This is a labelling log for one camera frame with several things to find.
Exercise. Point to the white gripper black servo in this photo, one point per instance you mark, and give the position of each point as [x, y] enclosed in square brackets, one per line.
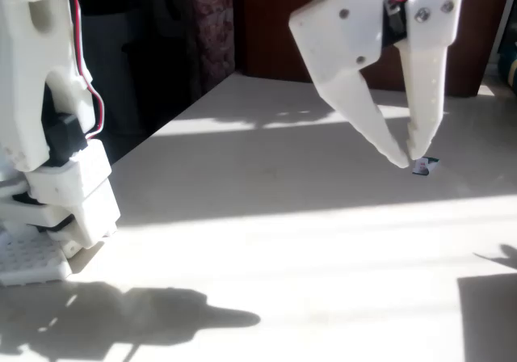
[343, 39]

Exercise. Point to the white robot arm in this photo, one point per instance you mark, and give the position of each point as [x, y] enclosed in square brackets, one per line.
[24, 75]

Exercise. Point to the green bordered paper label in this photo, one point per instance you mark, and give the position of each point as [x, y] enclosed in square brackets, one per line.
[425, 166]

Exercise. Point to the dark brown wooden cabinet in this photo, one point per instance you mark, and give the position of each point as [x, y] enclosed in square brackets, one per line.
[270, 34]

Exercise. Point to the white door frame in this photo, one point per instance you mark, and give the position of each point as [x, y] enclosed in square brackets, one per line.
[501, 26]

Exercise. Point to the white perforated base plate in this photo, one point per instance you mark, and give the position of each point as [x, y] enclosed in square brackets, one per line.
[28, 257]

